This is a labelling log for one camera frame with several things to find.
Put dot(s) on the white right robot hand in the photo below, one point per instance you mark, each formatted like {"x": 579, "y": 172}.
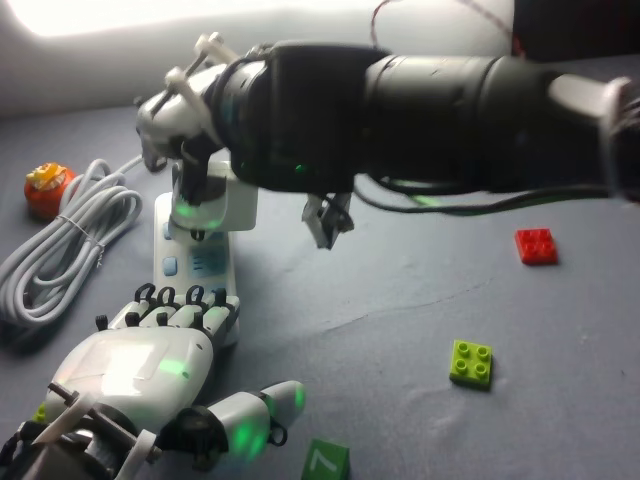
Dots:
{"x": 175, "y": 120}

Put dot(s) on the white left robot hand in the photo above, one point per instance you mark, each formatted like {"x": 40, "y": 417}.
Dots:
{"x": 135, "y": 365}

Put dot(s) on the white power adapter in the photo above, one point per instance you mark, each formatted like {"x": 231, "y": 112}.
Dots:
{"x": 242, "y": 207}

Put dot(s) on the lime green toy brick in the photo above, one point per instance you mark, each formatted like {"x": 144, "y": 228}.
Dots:
{"x": 40, "y": 413}
{"x": 470, "y": 365}

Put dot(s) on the orange toy fruit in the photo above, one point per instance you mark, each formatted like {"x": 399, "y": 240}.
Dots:
{"x": 45, "y": 197}

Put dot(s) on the green cube with number 7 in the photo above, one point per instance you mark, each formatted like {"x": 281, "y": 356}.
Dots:
{"x": 325, "y": 460}

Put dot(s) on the grey table cloth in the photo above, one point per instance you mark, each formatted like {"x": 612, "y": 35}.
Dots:
{"x": 400, "y": 310}

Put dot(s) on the red toy brick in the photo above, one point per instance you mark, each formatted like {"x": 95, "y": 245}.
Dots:
{"x": 536, "y": 246}

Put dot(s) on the dark background panel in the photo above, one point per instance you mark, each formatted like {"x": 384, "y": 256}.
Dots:
{"x": 575, "y": 25}

